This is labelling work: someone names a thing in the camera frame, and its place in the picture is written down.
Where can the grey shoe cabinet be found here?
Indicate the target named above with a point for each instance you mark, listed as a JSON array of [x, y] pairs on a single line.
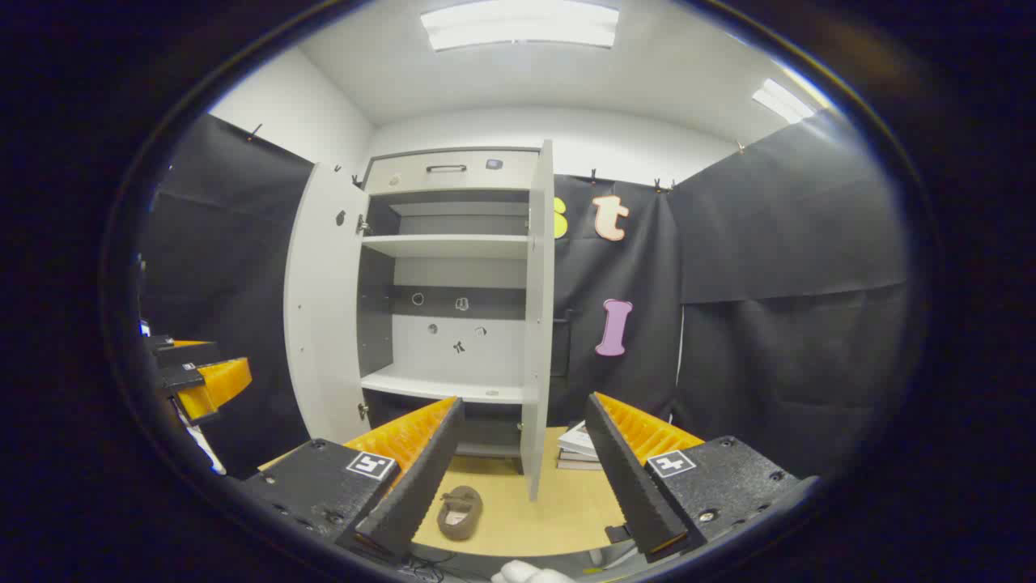
[[453, 356]]

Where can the grey shoe cabinet door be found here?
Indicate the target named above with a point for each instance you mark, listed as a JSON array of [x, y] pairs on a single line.
[[324, 308], [536, 324]]

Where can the black backdrop cloth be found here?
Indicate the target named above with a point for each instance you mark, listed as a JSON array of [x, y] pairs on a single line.
[[769, 243]]

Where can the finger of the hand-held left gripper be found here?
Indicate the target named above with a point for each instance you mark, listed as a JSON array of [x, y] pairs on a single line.
[[190, 355], [218, 385]]

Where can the thin stacked book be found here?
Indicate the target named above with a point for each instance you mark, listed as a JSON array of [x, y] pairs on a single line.
[[579, 458], [579, 466]]

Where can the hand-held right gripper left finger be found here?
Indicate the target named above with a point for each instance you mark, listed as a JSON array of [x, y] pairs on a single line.
[[421, 486]]

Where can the grey cabinet drawer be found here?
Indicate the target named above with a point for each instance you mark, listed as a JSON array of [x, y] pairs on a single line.
[[453, 170]]

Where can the brown shoe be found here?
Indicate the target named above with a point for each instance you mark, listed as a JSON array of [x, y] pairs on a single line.
[[460, 518]]

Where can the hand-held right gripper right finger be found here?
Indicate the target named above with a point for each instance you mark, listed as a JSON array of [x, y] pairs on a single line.
[[627, 486]]

